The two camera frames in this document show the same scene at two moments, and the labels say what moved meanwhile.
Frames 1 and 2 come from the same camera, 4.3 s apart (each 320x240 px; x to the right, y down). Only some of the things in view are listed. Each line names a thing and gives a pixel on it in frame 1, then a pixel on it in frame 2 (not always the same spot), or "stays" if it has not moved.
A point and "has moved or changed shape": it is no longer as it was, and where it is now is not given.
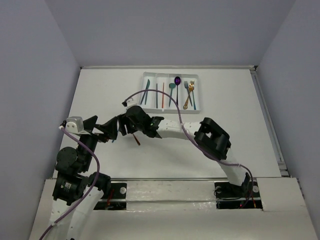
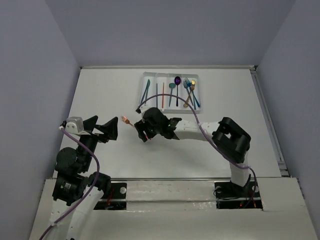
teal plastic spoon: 171,85 stays
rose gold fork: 136,139 has moved or changed shape
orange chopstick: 163,97 stays
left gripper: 90,129 stays
